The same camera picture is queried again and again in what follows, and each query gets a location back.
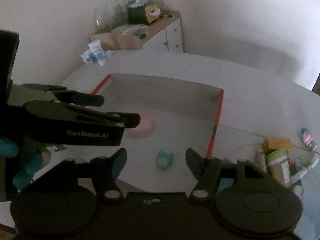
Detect blue patterned table mat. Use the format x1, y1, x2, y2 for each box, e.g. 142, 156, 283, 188
213, 141, 319, 239

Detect crumpled plastic bag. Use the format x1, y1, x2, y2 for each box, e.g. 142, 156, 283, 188
81, 49, 114, 66

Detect red cardboard shoe box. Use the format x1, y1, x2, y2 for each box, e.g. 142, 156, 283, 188
60, 73, 225, 193

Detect white wooden sideboard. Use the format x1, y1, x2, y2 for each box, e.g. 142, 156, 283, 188
141, 10, 183, 53

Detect brown cardboard box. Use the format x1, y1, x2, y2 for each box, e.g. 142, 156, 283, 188
90, 33, 142, 51

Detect white cosmetic tube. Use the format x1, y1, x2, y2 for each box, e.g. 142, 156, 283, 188
88, 40, 105, 66

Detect pink heart-shaped object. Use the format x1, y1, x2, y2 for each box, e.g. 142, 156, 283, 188
127, 117, 156, 139

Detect green tissue box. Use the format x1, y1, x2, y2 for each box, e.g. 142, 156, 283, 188
128, 3, 161, 25

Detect yellow rectangular box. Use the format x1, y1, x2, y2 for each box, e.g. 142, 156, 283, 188
261, 137, 292, 154

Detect pink doll toy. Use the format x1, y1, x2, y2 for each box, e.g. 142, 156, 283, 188
300, 127, 317, 152

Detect white green glue stick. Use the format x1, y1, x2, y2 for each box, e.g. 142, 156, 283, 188
290, 153, 319, 184

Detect white sunglasses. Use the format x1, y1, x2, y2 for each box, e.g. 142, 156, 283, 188
159, 14, 175, 19

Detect teal mouse-shaped toy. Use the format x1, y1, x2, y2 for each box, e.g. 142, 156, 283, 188
156, 149, 174, 169

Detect glass vase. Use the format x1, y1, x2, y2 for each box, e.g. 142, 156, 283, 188
94, 4, 126, 33

